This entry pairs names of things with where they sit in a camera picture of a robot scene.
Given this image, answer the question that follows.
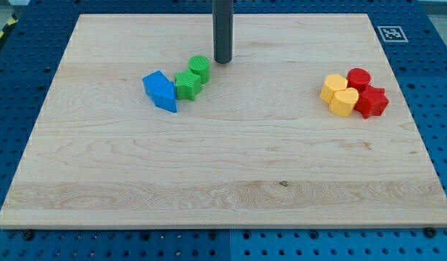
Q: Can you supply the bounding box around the red cylinder block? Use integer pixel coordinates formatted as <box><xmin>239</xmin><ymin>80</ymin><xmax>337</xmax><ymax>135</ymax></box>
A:
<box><xmin>346</xmin><ymin>68</ymin><xmax>372</xmax><ymax>92</ymax></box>

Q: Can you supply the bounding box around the green star block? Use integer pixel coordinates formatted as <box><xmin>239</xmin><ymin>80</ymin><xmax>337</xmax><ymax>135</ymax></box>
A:
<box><xmin>174</xmin><ymin>69</ymin><xmax>202</xmax><ymax>102</ymax></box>

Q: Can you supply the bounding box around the red star block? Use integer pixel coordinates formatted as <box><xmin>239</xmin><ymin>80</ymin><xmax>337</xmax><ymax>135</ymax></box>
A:
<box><xmin>354</xmin><ymin>85</ymin><xmax>389</xmax><ymax>119</ymax></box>

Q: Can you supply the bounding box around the black bolt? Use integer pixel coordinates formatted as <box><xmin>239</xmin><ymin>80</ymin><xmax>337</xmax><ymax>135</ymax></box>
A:
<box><xmin>22</xmin><ymin>230</ymin><xmax>34</xmax><ymax>241</ymax></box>
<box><xmin>424</xmin><ymin>227</ymin><xmax>438</xmax><ymax>239</ymax></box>

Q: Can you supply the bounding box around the light wooden board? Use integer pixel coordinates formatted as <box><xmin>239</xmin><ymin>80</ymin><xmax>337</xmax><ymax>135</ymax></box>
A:
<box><xmin>0</xmin><ymin>14</ymin><xmax>447</xmax><ymax>230</ymax></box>

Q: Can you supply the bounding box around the green cylinder block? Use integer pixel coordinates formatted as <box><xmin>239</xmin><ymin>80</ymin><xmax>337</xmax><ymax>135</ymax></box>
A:
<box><xmin>188</xmin><ymin>55</ymin><xmax>211</xmax><ymax>83</ymax></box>

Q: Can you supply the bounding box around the blue triangular prism block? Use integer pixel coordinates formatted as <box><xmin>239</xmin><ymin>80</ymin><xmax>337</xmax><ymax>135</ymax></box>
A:
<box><xmin>151</xmin><ymin>82</ymin><xmax>177</xmax><ymax>113</ymax></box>

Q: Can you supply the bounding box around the black bolt left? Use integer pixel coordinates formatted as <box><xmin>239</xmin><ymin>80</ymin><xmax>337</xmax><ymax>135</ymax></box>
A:
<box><xmin>22</xmin><ymin>230</ymin><xmax>34</xmax><ymax>241</ymax></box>

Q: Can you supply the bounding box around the blue cube block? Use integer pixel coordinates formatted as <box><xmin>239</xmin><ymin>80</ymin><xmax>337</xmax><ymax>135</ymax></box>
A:
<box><xmin>142</xmin><ymin>70</ymin><xmax>169</xmax><ymax>98</ymax></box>

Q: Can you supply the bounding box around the yellow heart block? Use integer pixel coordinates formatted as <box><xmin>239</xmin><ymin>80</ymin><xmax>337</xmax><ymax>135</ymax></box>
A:
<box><xmin>329</xmin><ymin>88</ymin><xmax>359</xmax><ymax>117</ymax></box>

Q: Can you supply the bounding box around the yellow hexagon block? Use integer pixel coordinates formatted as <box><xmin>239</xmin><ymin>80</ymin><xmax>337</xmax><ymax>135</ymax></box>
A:
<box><xmin>319</xmin><ymin>74</ymin><xmax>348</xmax><ymax>104</ymax></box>

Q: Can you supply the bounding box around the black bolt right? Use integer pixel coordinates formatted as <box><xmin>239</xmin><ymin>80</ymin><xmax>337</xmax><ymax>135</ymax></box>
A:
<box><xmin>424</xmin><ymin>227</ymin><xmax>438</xmax><ymax>239</ymax></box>

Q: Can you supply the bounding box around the yellow black hazard tape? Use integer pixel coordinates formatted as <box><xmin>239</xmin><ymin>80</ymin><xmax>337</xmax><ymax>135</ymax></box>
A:
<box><xmin>0</xmin><ymin>13</ymin><xmax>18</xmax><ymax>49</ymax></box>

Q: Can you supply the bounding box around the white fiducial marker tag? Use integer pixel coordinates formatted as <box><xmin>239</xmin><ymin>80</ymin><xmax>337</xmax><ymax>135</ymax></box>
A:
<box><xmin>377</xmin><ymin>25</ymin><xmax>408</xmax><ymax>43</ymax></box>

